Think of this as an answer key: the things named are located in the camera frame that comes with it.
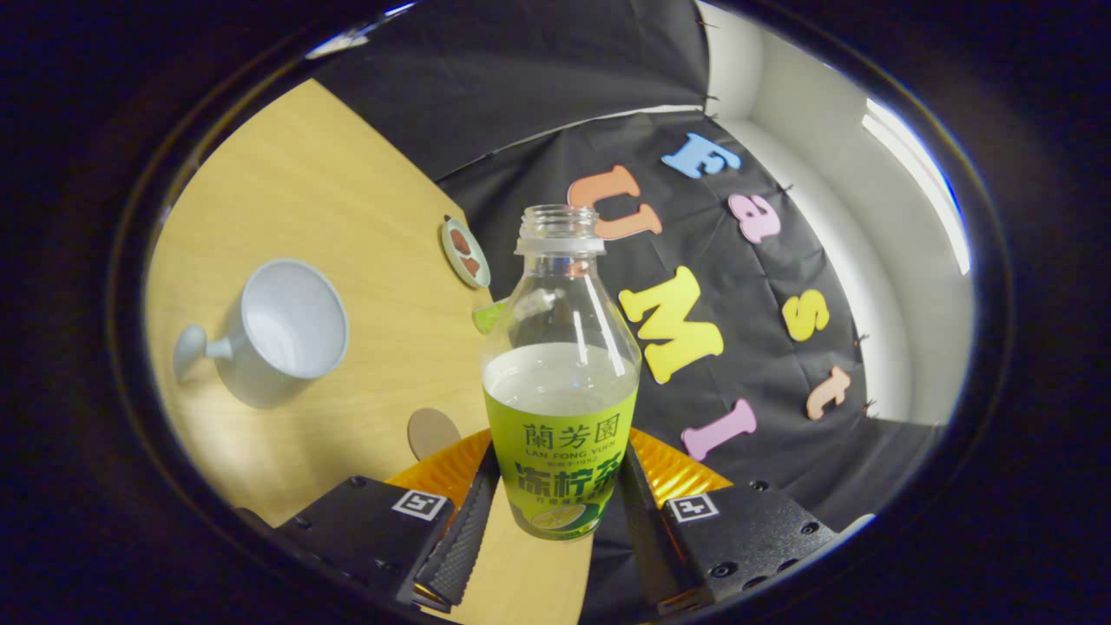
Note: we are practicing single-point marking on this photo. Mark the small white-capped green bottle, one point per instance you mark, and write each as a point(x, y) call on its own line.
point(488, 317)

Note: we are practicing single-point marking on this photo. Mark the round brown coaster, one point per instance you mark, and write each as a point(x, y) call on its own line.
point(431, 431)

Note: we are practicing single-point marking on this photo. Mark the pale green plate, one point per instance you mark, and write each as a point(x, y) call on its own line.
point(453, 256)

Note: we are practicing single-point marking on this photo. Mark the pale grey cup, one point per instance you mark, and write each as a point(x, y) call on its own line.
point(286, 330)

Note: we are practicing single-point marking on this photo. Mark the brown food piece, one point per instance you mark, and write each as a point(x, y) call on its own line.
point(460, 241)
point(471, 266)

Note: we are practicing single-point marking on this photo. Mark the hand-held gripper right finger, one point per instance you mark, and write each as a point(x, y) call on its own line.
point(642, 529)

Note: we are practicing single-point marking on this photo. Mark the wooden table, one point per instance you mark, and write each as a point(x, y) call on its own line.
point(347, 217)

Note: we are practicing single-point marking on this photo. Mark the clear juice bottle green label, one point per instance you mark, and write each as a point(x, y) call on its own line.
point(560, 451)

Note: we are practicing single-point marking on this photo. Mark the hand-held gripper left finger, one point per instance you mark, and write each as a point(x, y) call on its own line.
point(473, 529)

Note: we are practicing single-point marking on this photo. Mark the ceiling light panel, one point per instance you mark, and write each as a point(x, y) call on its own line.
point(924, 187)

